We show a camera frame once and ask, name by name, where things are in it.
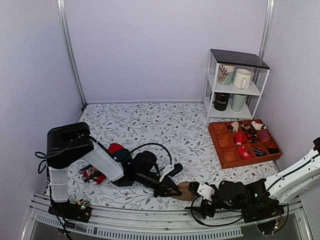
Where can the white ceramic mug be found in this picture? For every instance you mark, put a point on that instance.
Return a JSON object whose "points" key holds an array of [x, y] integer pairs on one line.
{"points": [[242, 78]]}

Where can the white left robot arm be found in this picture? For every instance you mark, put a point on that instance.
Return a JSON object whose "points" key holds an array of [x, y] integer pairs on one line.
{"points": [[70, 143]]}

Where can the coral pattern mug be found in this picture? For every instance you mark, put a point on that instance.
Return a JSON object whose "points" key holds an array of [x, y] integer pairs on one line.
{"points": [[225, 74]]}

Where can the purple rolled sock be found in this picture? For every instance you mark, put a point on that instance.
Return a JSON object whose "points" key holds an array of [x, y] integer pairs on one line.
{"points": [[264, 135]]}

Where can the pale green cup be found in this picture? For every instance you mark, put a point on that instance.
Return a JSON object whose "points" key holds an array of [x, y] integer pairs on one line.
{"points": [[238, 101]]}

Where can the red snowflake sock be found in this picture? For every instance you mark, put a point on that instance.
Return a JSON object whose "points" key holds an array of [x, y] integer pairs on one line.
{"points": [[244, 152]]}

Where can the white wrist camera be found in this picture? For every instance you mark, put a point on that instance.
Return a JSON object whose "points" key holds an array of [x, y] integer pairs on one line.
{"points": [[205, 191], [165, 171]]}

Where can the right aluminium corner post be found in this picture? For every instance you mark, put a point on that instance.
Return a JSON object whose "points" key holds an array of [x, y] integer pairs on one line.
{"points": [[266, 28]]}

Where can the orange wooden divider tray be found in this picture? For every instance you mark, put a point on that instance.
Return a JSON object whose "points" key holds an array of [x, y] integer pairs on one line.
{"points": [[226, 148]]}

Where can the red rolled sock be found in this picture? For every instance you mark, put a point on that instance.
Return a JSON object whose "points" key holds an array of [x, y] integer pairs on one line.
{"points": [[240, 138]]}

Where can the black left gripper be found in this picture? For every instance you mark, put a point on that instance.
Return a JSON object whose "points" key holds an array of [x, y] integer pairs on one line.
{"points": [[162, 191]]}

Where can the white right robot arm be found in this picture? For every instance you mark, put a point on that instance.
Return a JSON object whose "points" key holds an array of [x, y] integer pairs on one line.
{"points": [[283, 186]]}

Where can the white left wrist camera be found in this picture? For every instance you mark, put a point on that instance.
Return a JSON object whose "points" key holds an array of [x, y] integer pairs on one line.
{"points": [[165, 171]]}

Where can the tan ribbed sock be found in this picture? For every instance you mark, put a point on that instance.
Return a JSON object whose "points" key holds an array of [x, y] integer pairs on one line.
{"points": [[186, 195]]}

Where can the aluminium corner post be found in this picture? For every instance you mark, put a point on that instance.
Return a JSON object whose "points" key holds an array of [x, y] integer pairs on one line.
{"points": [[61, 7], [266, 28]]}

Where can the red and green sock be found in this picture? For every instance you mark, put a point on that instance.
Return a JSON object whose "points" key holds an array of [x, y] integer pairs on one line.
{"points": [[107, 164]]}

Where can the black mug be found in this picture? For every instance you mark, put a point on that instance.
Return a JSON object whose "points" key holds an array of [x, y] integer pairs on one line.
{"points": [[221, 101]]}

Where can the black folded sock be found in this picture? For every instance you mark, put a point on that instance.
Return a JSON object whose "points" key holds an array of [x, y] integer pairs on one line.
{"points": [[272, 150]]}

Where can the aluminium front rail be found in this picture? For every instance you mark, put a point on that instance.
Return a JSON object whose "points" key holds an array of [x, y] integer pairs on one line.
{"points": [[127, 224]]}

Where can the black striped sock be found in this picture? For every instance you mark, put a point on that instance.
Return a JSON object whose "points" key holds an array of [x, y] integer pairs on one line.
{"points": [[258, 152]]}

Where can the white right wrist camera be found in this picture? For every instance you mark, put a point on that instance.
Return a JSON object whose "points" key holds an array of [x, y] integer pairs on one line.
{"points": [[205, 191]]}

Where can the left aluminium corner post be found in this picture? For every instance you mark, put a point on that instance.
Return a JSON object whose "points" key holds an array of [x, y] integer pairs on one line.
{"points": [[61, 7]]}

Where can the beige patterned sock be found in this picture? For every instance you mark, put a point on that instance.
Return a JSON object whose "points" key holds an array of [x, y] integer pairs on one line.
{"points": [[233, 127]]}

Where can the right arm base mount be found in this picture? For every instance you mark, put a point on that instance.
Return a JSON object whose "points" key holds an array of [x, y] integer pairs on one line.
{"points": [[263, 209]]}

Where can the brown argyle sock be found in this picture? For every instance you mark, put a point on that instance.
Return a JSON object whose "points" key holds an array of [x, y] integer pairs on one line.
{"points": [[250, 132]]}

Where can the floral patterned table mat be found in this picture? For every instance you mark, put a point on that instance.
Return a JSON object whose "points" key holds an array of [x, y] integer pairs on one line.
{"points": [[175, 133]]}

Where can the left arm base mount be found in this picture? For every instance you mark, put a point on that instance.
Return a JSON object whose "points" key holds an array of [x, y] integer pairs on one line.
{"points": [[79, 211]]}

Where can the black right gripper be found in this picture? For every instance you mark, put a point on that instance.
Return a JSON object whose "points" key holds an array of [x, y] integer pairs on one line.
{"points": [[203, 209]]}

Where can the white metal shelf rack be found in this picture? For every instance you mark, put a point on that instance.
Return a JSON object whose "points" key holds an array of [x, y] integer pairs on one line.
{"points": [[260, 73]]}

